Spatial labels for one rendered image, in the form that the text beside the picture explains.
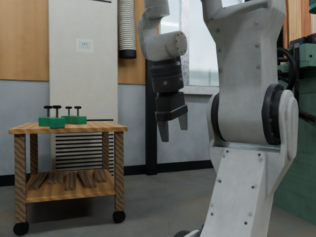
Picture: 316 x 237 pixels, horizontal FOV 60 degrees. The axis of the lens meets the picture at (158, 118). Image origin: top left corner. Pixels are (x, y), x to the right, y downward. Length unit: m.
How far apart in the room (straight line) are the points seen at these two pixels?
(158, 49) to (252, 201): 0.44
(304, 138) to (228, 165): 1.11
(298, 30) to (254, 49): 2.99
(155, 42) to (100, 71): 1.52
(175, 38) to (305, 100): 1.14
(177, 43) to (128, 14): 1.82
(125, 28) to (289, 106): 1.99
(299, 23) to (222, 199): 3.15
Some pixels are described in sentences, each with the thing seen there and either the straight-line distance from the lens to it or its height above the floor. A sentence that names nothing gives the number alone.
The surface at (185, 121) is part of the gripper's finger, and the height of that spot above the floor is 0.58.
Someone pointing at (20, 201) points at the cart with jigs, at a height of 0.18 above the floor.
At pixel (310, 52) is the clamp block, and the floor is 0.91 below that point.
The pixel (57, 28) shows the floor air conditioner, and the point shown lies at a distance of 2.28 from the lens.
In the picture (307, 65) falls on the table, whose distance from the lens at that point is 1.61.
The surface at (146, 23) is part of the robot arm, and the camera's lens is 0.78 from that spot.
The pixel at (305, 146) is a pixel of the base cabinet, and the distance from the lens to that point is 1.74.
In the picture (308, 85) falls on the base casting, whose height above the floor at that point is 0.75.
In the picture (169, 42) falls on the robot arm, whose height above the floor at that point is 0.79.
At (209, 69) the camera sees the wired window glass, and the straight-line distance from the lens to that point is 3.04.
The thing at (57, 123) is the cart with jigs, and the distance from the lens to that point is 1.43.
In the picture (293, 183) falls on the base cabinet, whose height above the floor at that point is 0.19.
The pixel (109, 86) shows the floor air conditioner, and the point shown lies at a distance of 2.25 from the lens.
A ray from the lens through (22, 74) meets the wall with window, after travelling 2.51.
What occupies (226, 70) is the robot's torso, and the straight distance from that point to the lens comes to 0.65.
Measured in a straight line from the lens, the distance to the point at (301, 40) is 1.68.
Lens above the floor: 0.62
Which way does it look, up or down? 2 degrees down
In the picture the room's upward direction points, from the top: straight up
